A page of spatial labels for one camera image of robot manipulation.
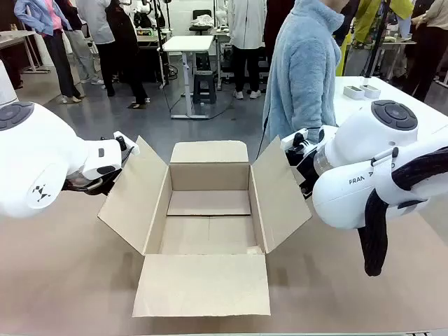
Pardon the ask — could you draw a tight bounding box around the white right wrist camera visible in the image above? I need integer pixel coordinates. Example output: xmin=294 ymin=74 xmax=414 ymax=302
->
xmin=281 ymin=128 xmax=309 ymax=148

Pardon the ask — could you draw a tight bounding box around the person in black apron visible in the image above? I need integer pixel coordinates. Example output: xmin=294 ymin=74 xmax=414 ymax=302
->
xmin=104 ymin=0 xmax=151 ymax=109

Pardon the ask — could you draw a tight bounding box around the person in blue pink shirt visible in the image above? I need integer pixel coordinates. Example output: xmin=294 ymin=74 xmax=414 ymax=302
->
xmin=13 ymin=0 xmax=85 ymax=104

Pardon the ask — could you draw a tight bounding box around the person in white shirt grey trousers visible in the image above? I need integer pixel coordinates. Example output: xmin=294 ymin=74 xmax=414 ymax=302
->
xmin=74 ymin=0 xmax=106 ymax=86

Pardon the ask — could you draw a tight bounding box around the black left arm cable bundle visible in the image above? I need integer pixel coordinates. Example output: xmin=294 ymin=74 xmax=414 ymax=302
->
xmin=61 ymin=174 xmax=106 ymax=196

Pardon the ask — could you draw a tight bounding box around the white standing desk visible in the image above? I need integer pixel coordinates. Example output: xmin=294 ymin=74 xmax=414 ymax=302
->
xmin=162 ymin=34 xmax=215 ymax=120

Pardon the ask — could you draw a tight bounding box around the person in yellow floral top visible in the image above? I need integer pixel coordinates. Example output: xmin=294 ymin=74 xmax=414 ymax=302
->
xmin=344 ymin=0 xmax=414 ymax=77

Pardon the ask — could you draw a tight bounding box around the black stand pole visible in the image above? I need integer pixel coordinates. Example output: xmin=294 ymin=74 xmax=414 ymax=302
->
xmin=363 ymin=0 xmax=391 ymax=87
xmin=153 ymin=0 xmax=172 ymax=88

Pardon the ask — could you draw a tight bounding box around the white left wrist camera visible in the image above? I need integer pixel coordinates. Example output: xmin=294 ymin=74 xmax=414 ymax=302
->
xmin=113 ymin=130 xmax=141 ymax=158

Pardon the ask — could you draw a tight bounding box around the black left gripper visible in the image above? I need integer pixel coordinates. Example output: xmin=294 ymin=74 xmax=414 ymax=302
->
xmin=83 ymin=167 xmax=123 ymax=197

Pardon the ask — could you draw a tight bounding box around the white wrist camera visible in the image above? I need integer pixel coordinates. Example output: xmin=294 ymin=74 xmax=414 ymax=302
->
xmin=281 ymin=128 xmax=309 ymax=148
xmin=113 ymin=130 xmax=141 ymax=158

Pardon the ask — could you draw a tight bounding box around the person in blue fleece jacket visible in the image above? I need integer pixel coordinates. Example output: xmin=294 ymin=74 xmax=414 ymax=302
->
xmin=262 ymin=0 xmax=351 ymax=145

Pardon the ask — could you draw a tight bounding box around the person's right forearm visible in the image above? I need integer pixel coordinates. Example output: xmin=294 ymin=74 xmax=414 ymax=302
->
xmin=306 ymin=90 xmax=343 ymax=145

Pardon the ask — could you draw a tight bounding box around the brown cardboard box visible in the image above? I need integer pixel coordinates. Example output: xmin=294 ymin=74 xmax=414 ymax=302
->
xmin=97 ymin=135 xmax=312 ymax=319

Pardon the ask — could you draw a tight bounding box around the black plastic step stool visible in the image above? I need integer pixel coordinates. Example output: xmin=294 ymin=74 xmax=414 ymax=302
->
xmin=192 ymin=71 xmax=218 ymax=105

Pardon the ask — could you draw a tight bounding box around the large white side table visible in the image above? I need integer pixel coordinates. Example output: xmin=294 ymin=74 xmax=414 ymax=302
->
xmin=331 ymin=75 xmax=448 ymax=141

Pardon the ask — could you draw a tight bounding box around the office chair with white cloth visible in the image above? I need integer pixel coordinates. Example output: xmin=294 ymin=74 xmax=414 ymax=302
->
xmin=188 ymin=9 xmax=215 ymax=36

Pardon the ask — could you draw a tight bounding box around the person in beige top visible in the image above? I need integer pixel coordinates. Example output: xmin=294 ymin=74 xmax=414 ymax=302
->
xmin=401 ymin=0 xmax=448 ymax=103

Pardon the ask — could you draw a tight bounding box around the grey background table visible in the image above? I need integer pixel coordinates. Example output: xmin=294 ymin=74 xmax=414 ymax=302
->
xmin=0 ymin=30 xmax=52 ymax=74

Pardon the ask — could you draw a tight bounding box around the person in white shirt black trousers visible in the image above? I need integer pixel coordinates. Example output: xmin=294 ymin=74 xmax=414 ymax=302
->
xmin=227 ymin=0 xmax=270 ymax=101

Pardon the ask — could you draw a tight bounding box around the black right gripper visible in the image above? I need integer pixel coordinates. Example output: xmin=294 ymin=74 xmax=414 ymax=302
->
xmin=286 ymin=141 xmax=318 ymax=200

